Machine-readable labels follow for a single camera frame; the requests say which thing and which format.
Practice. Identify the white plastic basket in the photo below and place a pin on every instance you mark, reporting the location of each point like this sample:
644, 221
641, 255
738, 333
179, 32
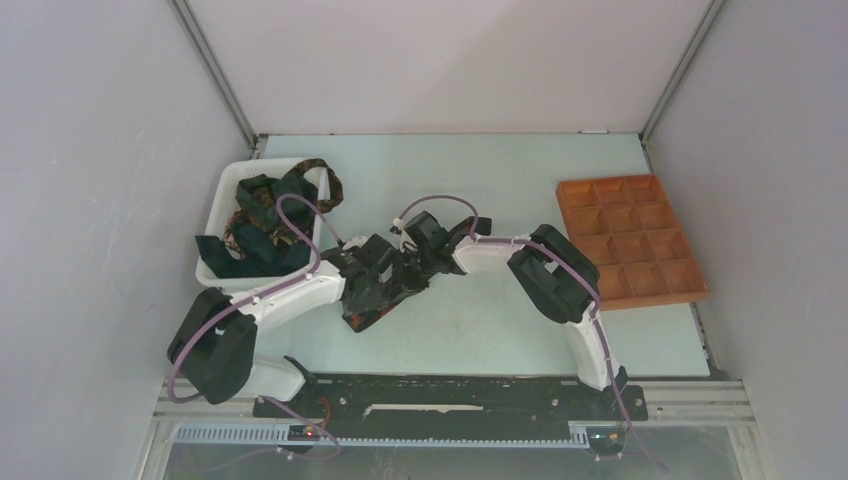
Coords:
222, 207

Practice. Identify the brown patterned tie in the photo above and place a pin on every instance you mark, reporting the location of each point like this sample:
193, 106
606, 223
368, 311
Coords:
329, 186

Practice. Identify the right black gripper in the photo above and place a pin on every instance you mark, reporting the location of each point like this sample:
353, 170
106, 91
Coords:
407, 254

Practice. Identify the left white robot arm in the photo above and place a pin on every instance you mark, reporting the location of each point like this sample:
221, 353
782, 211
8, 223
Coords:
214, 348

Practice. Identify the dark green tie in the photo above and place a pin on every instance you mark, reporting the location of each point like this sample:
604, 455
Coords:
255, 242

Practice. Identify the aluminium frame profile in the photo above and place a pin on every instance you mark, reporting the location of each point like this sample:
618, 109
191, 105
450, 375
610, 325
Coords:
697, 403

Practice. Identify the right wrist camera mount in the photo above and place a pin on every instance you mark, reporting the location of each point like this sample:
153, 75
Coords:
398, 229

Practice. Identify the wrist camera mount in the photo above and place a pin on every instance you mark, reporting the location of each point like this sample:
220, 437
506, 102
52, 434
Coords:
355, 243
398, 229

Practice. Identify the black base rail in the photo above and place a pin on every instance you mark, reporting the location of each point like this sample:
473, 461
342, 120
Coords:
461, 408

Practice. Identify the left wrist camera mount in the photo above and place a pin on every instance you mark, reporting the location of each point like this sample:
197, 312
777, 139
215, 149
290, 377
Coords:
355, 243

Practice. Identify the black orange floral tie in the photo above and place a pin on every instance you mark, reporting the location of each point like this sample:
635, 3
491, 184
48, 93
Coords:
406, 281

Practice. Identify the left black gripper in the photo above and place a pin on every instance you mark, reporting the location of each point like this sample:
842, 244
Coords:
377, 294

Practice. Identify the orange compartment tray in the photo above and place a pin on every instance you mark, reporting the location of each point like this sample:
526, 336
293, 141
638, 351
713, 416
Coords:
627, 227

